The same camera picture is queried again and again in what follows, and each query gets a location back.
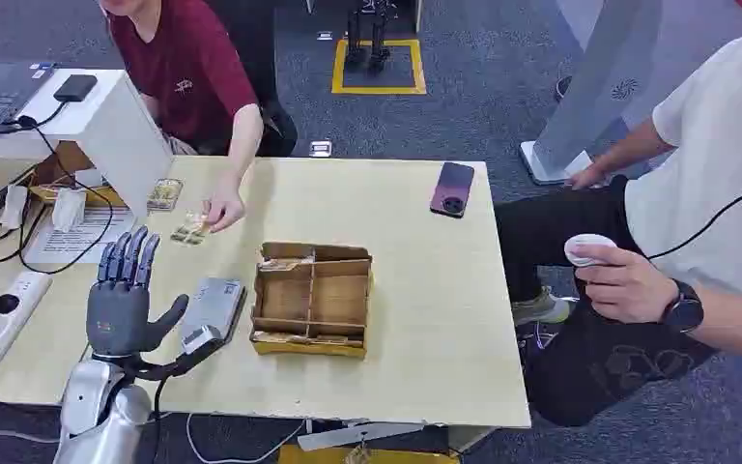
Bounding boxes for wooden compartment box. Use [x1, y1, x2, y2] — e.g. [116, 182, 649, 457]
[249, 241, 374, 360]

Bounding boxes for yellow flat box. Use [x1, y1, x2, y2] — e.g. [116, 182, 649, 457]
[27, 184, 130, 210]

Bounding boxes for person's right hand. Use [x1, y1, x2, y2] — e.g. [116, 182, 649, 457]
[565, 162, 611, 192]

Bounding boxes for gold printed card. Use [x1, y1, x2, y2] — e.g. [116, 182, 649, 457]
[169, 211, 212, 247]

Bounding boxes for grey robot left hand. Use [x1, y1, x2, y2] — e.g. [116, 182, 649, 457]
[86, 225, 190, 360]

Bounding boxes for gold card pack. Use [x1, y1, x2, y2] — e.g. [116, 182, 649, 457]
[147, 178, 186, 213]

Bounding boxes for person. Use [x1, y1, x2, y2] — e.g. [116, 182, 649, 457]
[97, 0, 300, 234]
[494, 22, 742, 428]

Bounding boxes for person's left hand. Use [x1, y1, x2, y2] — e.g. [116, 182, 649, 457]
[202, 186, 246, 234]
[573, 244, 679, 326]

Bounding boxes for printed paper sheet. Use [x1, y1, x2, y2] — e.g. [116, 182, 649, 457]
[23, 206, 136, 267]

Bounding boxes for card stack in wooden box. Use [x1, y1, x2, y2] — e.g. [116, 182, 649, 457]
[251, 330, 367, 351]

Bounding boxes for white desk riser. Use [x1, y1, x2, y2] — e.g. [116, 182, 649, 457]
[0, 68, 175, 220]

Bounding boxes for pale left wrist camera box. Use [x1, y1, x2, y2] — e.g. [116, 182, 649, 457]
[181, 325, 224, 357]

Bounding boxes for pale sneaker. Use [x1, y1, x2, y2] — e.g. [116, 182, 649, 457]
[510, 286, 572, 328]

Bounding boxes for white desk bracket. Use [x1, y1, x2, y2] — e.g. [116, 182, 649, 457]
[297, 421, 426, 453]

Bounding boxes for black wristwatch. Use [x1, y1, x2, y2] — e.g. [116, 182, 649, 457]
[659, 278, 706, 334]

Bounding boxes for black power adapter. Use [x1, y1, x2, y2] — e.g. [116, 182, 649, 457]
[52, 73, 100, 104]

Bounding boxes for brown cardboard box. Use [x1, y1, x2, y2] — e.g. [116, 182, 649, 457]
[30, 140, 99, 190]

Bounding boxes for gold card in wooden box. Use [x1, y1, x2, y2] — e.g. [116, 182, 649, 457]
[258, 255, 316, 272]

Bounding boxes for grey flat card box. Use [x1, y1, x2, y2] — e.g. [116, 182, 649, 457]
[182, 276, 248, 342]

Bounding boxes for black desk cable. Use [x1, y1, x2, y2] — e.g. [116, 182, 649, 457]
[0, 101, 116, 276]

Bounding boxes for black robot legs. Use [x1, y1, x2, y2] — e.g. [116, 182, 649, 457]
[343, 0, 394, 73]

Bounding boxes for white cable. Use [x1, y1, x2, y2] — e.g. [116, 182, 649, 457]
[185, 413, 309, 464]

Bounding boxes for dark purple smartphone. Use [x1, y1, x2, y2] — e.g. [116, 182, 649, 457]
[429, 161, 476, 220]

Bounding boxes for white floor stand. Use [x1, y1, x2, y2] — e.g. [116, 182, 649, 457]
[519, 0, 670, 188]

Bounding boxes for white crumpled tissue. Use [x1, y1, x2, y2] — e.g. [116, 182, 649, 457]
[0, 185, 31, 231]
[51, 187, 89, 234]

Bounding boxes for white handheld remote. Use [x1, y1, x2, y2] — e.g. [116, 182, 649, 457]
[563, 233, 619, 269]

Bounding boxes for thin black cable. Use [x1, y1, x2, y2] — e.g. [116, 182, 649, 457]
[644, 167, 742, 262]

